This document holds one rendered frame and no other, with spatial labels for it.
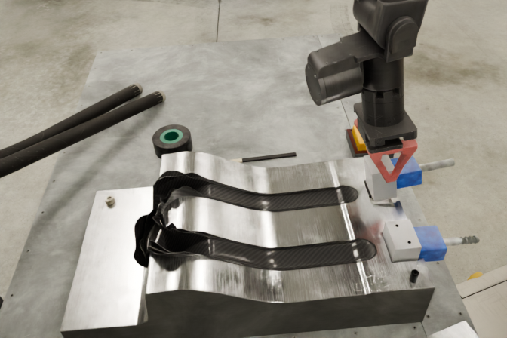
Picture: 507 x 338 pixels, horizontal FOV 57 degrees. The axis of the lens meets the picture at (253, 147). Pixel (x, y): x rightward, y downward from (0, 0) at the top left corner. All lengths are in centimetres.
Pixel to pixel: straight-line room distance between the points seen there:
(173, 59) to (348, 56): 78
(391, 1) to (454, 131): 189
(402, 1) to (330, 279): 36
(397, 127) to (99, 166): 61
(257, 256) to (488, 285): 92
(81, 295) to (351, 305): 38
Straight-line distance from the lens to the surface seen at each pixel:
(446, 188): 211
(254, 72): 122
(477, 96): 271
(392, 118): 66
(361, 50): 61
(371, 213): 74
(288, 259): 69
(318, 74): 59
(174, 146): 95
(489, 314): 144
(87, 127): 99
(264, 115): 106
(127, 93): 115
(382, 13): 56
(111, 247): 77
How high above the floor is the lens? 144
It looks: 41 degrees down
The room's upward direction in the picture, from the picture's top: 4 degrees counter-clockwise
